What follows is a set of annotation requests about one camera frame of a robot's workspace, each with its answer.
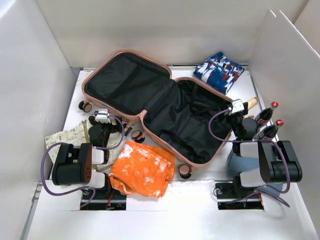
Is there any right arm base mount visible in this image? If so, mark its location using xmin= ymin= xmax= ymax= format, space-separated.
xmin=213 ymin=180 xmax=264 ymax=210

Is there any cola bottle red cap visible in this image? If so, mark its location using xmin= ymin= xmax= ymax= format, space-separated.
xmin=253 ymin=101 xmax=280 ymax=126
xmin=252 ymin=119 xmax=285 ymax=141

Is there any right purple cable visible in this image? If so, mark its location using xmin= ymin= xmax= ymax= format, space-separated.
xmin=208 ymin=107 xmax=291 ymax=208

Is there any blue white patterned garment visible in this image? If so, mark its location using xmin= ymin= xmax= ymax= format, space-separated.
xmin=193 ymin=51 xmax=245 ymax=95

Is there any beige cosmetic tube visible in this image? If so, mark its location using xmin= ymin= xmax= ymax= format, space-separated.
xmin=243 ymin=97 xmax=260 ymax=118

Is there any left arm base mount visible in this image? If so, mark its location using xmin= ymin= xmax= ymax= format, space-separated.
xmin=80 ymin=188 xmax=127 ymax=211

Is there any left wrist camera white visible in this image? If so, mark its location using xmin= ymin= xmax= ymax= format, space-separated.
xmin=94 ymin=108 xmax=111 ymax=124

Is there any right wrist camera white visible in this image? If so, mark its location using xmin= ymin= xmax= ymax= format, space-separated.
xmin=227 ymin=99 xmax=245 ymax=116

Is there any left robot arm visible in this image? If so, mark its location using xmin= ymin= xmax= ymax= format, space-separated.
xmin=49 ymin=112 xmax=125 ymax=199

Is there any grey-blue cloth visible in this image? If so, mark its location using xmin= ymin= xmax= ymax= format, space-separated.
xmin=227 ymin=149 xmax=284 ymax=191

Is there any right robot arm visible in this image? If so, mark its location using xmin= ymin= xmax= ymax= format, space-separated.
xmin=227 ymin=101 xmax=303 ymax=197

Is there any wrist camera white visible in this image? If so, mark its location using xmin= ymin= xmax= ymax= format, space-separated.
xmin=227 ymin=99 xmax=245 ymax=116
xmin=94 ymin=108 xmax=111 ymax=124

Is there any orange white tie-dye garment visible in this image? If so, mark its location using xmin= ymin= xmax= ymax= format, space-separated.
xmin=108 ymin=140 xmax=176 ymax=198

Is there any pink hardshell suitcase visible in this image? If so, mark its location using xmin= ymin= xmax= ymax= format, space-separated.
xmin=81 ymin=50 xmax=232 ymax=171

